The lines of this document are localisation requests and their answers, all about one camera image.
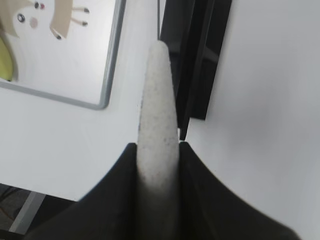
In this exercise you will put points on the black knife stand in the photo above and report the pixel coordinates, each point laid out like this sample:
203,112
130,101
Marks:
193,31

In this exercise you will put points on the grey-rimmed white cutting board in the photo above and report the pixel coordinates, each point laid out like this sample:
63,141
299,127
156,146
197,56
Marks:
64,50

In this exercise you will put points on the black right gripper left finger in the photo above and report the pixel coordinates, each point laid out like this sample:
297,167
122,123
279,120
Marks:
107,212

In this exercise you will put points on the cleaver knife with white handle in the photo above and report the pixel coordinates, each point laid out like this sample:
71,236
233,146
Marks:
158,144

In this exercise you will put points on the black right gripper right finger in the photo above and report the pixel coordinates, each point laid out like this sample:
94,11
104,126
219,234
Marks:
210,211

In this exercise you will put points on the yellow plastic banana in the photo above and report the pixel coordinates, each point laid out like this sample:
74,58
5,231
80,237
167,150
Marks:
6,63

